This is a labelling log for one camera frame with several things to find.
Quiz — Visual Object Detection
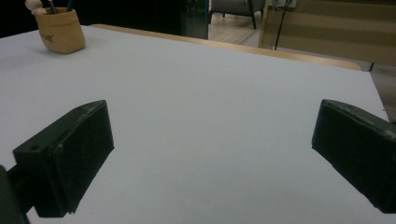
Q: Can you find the beige wooden structure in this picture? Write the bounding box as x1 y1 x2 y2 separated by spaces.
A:
258 0 396 67

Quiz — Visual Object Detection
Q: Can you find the black cabinet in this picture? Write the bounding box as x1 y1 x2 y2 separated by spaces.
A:
180 0 210 40

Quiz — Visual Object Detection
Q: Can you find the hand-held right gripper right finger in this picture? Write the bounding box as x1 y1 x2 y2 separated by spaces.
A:
311 98 396 215

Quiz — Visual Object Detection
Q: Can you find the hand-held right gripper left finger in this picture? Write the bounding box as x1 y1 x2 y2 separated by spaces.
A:
12 99 115 218

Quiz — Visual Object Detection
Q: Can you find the black hanging cable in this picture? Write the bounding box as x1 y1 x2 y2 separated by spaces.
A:
274 8 287 51

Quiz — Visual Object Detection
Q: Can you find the tan pen holder with figurine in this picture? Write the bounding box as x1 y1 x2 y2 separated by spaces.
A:
24 0 87 55

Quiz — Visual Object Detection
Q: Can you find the grey armchair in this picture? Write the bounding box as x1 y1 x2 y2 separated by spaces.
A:
208 0 267 31

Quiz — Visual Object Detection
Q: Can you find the white table mat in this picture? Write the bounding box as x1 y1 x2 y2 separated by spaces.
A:
0 24 390 224

